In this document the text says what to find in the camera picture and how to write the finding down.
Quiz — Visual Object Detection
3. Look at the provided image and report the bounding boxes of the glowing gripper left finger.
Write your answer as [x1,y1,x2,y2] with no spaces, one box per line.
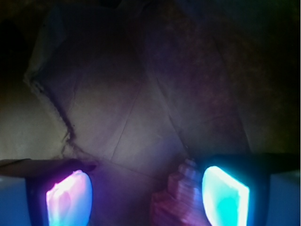
[25,169,93,226]

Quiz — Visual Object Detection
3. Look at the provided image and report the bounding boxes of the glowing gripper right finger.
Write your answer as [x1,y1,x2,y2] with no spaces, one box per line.
[200,154,269,226]

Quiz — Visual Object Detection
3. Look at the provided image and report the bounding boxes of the brown paper bag tray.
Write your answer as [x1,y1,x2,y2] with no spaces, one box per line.
[0,0,301,226]

